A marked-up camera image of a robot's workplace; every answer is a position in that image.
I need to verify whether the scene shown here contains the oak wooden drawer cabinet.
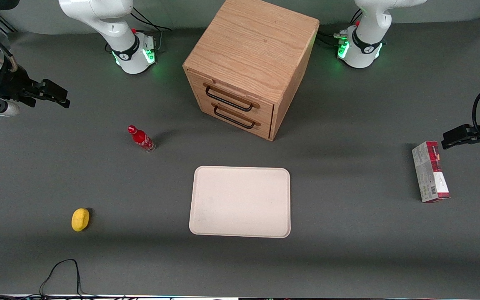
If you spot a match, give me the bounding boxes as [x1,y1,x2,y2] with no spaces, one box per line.
[182,0,320,142]

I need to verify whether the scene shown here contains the black looped floor cable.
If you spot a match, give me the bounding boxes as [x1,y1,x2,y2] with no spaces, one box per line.
[39,259,97,299]

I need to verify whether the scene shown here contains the black left arm base cables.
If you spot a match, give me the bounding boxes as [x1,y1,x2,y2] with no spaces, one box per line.
[317,8,364,47]

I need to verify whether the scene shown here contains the grey and red carton box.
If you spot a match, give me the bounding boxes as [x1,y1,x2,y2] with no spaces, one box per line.
[411,141,451,204]

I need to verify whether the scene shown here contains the yellow lemon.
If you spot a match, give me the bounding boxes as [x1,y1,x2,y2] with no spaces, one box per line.
[71,208,90,232]

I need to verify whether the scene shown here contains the black arm base cables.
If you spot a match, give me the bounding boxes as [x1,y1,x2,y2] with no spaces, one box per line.
[130,7,173,54]
[317,8,364,47]

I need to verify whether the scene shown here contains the black metal drawer handle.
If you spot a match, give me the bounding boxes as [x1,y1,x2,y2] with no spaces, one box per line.
[205,85,255,113]
[212,104,258,129]

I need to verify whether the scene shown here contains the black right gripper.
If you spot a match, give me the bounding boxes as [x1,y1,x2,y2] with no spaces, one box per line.
[0,62,71,109]

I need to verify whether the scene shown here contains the black right arm base cables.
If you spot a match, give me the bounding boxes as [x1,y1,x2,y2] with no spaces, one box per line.
[130,7,173,54]

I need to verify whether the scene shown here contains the red soda bottle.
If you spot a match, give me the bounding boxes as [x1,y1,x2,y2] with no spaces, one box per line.
[127,125,156,153]

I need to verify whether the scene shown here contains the beige plastic tray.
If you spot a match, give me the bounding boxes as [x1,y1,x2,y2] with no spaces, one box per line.
[189,166,292,239]

